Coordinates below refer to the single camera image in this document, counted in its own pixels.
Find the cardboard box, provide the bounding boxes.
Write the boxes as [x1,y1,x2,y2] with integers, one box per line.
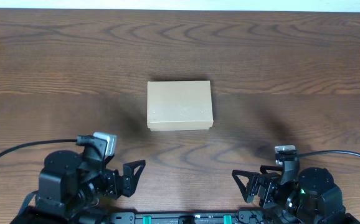
[147,80,214,131]

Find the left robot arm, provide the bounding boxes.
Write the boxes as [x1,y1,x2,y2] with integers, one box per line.
[13,146,146,223]

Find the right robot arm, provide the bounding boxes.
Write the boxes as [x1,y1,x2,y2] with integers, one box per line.
[232,166,360,224]

